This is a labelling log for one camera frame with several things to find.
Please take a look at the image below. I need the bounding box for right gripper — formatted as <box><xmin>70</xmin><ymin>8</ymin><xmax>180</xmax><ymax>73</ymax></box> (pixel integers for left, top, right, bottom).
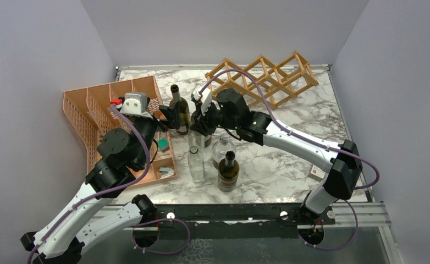
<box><xmin>189</xmin><ymin>99</ymin><xmax>239</xmax><ymax>136</ymax></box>

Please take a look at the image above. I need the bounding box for clear tall glass bottle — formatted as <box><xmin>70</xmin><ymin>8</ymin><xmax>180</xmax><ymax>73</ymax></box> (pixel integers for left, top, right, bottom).
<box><xmin>188</xmin><ymin>130</ymin><xmax>206</xmax><ymax>151</ymax></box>

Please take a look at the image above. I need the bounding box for dark wine bottle front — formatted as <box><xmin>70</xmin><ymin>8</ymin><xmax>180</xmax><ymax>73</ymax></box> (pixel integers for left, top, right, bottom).
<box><xmin>218</xmin><ymin>150</ymin><xmax>240</xmax><ymax>192</ymax></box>

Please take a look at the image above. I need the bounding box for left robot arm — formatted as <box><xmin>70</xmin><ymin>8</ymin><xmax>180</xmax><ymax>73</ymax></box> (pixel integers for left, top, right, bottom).
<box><xmin>21</xmin><ymin>98</ymin><xmax>180</xmax><ymax>263</ymax></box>

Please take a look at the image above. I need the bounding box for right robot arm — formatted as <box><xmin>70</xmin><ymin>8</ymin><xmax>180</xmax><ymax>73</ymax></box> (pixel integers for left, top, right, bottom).
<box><xmin>190</xmin><ymin>88</ymin><xmax>362</xmax><ymax>224</ymax></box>

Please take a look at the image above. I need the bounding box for green wine bottle back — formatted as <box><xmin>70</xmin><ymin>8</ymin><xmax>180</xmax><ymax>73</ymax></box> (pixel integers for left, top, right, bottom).
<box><xmin>170</xmin><ymin>84</ymin><xmax>190</xmax><ymax>135</ymax></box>

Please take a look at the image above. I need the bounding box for round clear bottle silver cap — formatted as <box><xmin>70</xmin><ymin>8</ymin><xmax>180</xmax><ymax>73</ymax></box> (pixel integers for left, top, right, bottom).
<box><xmin>212</xmin><ymin>133</ymin><xmax>236</xmax><ymax>169</ymax></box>

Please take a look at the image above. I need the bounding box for wooden wine rack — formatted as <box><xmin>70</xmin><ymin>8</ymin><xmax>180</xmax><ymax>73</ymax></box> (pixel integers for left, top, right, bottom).
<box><xmin>205</xmin><ymin>51</ymin><xmax>319</xmax><ymax>109</ymax></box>

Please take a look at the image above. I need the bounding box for teal eraser block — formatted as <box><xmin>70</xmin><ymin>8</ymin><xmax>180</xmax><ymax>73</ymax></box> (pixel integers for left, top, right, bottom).
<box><xmin>157</xmin><ymin>139</ymin><xmax>169</xmax><ymax>152</ymax></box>

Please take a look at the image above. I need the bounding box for peach plastic organizer tray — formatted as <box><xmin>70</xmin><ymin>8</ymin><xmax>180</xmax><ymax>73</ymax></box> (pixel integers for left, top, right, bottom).
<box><xmin>63</xmin><ymin>75</ymin><xmax>178</xmax><ymax>189</ymax></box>

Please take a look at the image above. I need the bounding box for small white cardboard box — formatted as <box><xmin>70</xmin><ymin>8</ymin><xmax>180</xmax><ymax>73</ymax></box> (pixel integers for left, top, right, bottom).
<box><xmin>308</xmin><ymin>165</ymin><xmax>327</xmax><ymax>182</ymax></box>

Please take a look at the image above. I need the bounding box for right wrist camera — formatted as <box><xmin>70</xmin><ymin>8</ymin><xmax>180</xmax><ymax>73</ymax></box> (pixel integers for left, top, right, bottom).
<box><xmin>191</xmin><ymin>84</ymin><xmax>212</xmax><ymax>116</ymax></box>

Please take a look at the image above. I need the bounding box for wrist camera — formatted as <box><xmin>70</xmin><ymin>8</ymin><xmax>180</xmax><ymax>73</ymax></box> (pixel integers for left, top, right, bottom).
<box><xmin>191</xmin><ymin>84</ymin><xmax>212</xmax><ymax>116</ymax></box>
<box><xmin>120</xmin><ymin>92</ymin><xmax>152</xmax><ymax>118</ymax></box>

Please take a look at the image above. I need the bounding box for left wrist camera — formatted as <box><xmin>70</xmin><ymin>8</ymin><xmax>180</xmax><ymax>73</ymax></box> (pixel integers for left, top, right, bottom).
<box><xmin>120</xmin><ymin>92</ymin><xmax>152</xmax><ymax>118</ymax></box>

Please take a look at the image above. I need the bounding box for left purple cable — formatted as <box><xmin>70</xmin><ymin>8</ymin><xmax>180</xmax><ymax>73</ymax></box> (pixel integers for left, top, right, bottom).
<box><xmin>26</xmin><ymin>103</ymin><xmax>151</xmax><ymax>264</ymax></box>

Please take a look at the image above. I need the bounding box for black mounting rail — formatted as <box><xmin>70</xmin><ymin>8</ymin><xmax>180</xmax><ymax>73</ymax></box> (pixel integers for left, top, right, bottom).
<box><xmin>134</xmin><ymin>202</ymin><xmax>335</xmax><ymax>240</ymax></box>

